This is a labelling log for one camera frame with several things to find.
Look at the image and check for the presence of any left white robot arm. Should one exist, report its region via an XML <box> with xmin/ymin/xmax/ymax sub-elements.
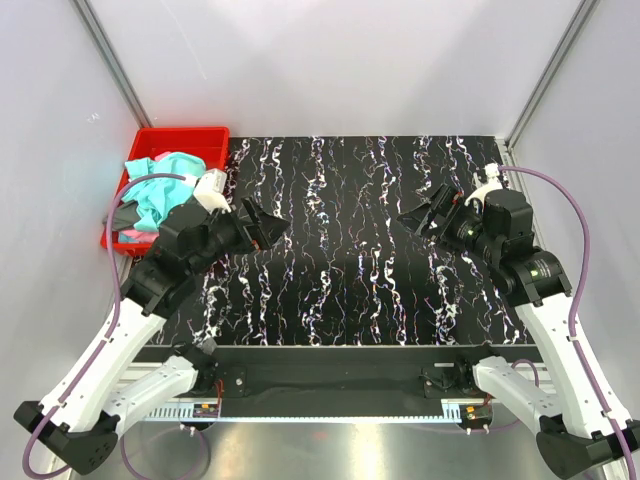
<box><xmin>14</xmin><ymin>197</ymin><xmax>290</xmax><ymax>475</ymax></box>

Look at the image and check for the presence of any left aluminium corner post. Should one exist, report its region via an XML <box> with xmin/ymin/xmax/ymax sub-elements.
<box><xmin>69</xmin><ymin>0</ymin><xmax>152</xmax><ymax>128</ymax></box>

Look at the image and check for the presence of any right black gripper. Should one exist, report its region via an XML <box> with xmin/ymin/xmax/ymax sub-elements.
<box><xmin>396</xmin><ymin>183</ymin><xmax>501</xmax><ymax>263</ymax></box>

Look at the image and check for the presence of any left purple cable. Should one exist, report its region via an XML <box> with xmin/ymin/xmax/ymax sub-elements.
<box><xmin>23</xmin><ymin>172</ymin><xmax>221</xmax><ymax>479</ymax></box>

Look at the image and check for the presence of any teal t shirt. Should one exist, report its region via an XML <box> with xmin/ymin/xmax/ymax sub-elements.
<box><xmin>122</xmin><ymin>152</ymin><xmax>206</xmax><ymax>233</ymax></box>

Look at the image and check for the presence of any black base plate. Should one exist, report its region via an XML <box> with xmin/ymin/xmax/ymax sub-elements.
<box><xmin>134</xmin><ymin>344</ymin><xmax>536</xmax><ymax>419</ymax></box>

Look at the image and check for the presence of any pink t shirt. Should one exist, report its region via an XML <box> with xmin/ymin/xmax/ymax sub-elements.
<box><xmin>118</xmin><ymin>229</ymin><xmax>159</xmax><ymax>244</ymax></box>

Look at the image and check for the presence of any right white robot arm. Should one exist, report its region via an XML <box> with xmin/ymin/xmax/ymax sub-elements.
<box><xmin>398</xmin><ymin>185</ymin><xmax>639</xmax><ymax>479</ymax></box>

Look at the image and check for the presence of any white slotted cable duct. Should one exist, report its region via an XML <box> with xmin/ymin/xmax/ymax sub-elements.
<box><xmin>143</xmin><ymin>402</ymin><xmax>481</xmax><ymax>425</ymax></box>

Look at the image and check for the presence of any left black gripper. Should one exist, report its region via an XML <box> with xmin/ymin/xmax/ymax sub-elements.
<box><xmin>189</xmin><ymin>195</ymin><xmax>291</xmax><ymax>276</ymax></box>

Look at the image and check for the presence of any grey t shirt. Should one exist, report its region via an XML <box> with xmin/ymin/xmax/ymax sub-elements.
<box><xmin>111</xmin><ymin>200</ymin><xmax>140</xmax><ymax>232</ymax></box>

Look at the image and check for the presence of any aluminium corner post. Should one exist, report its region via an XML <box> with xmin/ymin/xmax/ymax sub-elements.
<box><xmin>69</xmin><ymin>0</ymin><xmax>152</xmax><ymax>128</ymax></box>
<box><xmin>504</xmin><ymin>0</ymin><xmax>600</xmax><ymax>153</ymax></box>

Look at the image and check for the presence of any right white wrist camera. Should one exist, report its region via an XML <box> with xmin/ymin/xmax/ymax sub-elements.
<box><xmin>464</xmin><ymin>163</ymin><xmax>504</xmax><ymax>206</ymax></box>

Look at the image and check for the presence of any right aluminium corner post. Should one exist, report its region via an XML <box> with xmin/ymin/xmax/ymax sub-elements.
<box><xmin>504</xmin><ymin>0</ymin><xmax>600</xmax><ymax>153</ymax></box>

